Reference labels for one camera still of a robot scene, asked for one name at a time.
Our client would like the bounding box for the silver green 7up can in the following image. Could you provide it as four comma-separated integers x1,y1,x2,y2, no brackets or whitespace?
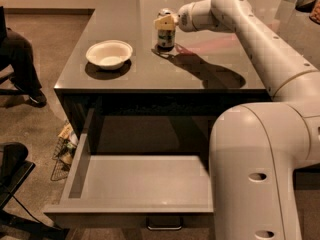
157,8,175,50

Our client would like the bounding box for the black chair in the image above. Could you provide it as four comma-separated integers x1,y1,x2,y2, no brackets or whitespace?
0,142,68,240

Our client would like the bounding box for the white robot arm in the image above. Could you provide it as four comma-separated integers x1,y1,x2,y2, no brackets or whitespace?
154,0,320,240

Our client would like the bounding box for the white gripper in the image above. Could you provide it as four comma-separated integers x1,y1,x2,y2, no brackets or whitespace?
154,2,197,32

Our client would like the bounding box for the white paper bowl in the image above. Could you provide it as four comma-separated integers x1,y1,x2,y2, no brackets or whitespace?
86,40,133,70

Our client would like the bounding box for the grey open top drawer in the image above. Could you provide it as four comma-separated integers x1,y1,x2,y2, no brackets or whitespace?
43,108,216,230

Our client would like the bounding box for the grey counter cabinet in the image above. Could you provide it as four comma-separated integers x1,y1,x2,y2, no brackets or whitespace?
54,0,319,133

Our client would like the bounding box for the metal drawer handle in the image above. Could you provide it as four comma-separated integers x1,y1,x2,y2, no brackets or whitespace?
146,216,183,231

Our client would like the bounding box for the dark item on counter corner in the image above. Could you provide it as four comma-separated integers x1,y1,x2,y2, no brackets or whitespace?
295,0,320,24

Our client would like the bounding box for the wire basket with snacks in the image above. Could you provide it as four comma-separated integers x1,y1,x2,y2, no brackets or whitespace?
51,121,79,181

